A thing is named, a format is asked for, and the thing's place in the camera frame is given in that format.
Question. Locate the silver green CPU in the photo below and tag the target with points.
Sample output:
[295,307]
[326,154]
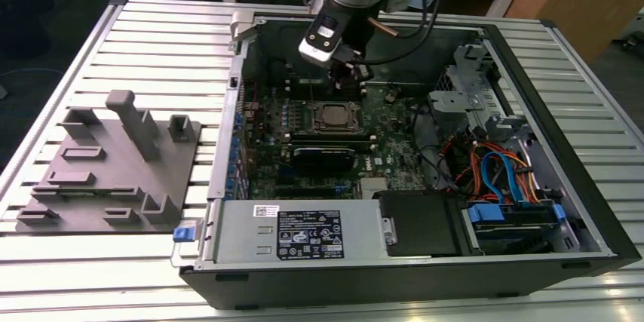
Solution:
[335,115]

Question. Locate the grey case latch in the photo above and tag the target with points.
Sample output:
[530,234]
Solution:
[242,20]

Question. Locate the metal drive cage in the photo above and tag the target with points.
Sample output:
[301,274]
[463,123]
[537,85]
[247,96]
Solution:
[453,101]

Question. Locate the green motherboard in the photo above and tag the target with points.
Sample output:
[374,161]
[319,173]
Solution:
[393,141]

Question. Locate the black graphics card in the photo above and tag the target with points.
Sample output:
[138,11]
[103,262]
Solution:
[322,161]

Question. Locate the silver finned heatsink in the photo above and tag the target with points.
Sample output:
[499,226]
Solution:
[375,184]

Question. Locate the wooden cabinet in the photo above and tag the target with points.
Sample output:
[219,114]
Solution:
[579,5]

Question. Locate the black drive bay box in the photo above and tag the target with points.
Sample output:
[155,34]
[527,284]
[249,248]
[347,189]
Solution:
[423,224]

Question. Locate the hard disk in blue carrier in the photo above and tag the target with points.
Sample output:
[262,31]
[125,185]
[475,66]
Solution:
[486,214]

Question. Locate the silver power supply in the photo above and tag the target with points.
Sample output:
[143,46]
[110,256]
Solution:
[242,224]

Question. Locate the grey parts rack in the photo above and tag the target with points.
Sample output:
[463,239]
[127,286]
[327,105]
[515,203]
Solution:
[126,186]

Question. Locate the blue case latch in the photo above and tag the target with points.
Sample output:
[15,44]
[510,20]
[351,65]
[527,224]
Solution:
[182,234]

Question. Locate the black open PC case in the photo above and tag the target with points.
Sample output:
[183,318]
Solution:
[403,284]

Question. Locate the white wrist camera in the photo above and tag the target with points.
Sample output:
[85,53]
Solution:
[322,35]

